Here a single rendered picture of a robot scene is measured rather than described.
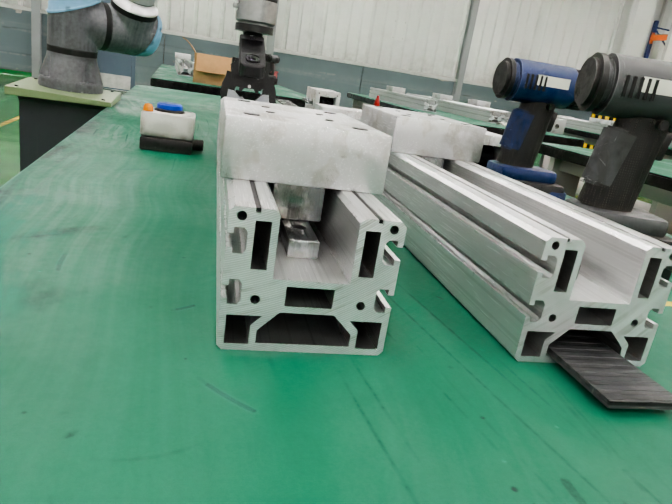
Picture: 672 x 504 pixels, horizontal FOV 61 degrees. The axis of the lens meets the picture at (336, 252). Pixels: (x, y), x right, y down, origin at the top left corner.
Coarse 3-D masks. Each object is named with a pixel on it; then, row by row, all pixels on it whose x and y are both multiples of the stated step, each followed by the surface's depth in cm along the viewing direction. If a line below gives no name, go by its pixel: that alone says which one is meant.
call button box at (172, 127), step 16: (144, 112) 88; (160, 112) 89; (176, 112) 90; (192, 112) 96; (144, 128) 88; (160, 128) 89; (176, 128) 89; (192, 128) 90; (144, 144) 89; (160, 144) 89; (176, 144) 90; (192, 144) 92
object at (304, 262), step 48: (240, 192) 33; (336, 192) 39; (240, 240) 33; (288, 240) 36; (336, 240) 37; (384, 240) 32; (240, 288) 33; (288, 288) 35; (336, 288) 33; (384, 288) 33; (240, 336) 34; (288, 336) 34; (336, 336) 35; (384, 336) 34
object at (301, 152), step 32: (224, 128) 36; (256, 128) 36; (288, 128) 36; (320, 128) 37; (352, 128) 39; (224, 160) 36; (256, 160) 36; (288, 160) 37; (320, 160) 37; (352, 160) 38; (384, 160) 38; (288, 192) 39; (320, 192) 40
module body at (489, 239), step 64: (384, 192) 70; (448, 192) 49; (512, 192) 53; (448, 256) 48; (512, 256) 38; (576, 256) 35; (640, 256) 37; (512, 320) 37; (576, 320) 37; (640, 320) 38
